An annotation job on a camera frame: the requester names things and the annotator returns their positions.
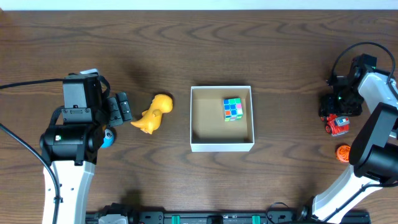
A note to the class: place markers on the multicolour puzzle cube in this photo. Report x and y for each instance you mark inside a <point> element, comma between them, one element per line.
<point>233,109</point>

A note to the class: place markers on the blue ball toy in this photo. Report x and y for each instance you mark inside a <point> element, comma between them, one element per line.
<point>109,137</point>

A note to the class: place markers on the red toy fire truck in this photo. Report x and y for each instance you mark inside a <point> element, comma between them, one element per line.
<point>336,125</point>

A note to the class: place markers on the white cardboard box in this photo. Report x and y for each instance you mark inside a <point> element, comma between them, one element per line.
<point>209,131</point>

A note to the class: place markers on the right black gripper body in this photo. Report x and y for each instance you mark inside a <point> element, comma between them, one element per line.
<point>329,106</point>

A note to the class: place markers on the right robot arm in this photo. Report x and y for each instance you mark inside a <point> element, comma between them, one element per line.
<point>372,158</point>

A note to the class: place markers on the orange ridged round toy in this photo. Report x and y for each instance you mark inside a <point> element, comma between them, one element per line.
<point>342,153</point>

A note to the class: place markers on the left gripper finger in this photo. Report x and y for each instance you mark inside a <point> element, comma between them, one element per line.
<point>124,106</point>
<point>115,118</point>

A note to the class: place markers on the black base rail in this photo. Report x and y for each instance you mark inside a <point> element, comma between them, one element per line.
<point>117,213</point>

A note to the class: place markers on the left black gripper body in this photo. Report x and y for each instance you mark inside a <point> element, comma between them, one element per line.
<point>119,108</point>

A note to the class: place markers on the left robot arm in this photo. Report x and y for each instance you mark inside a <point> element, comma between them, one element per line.
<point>71,142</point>

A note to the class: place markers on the orange dinosaur toy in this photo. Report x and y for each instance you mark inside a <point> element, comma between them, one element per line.
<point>151,118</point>

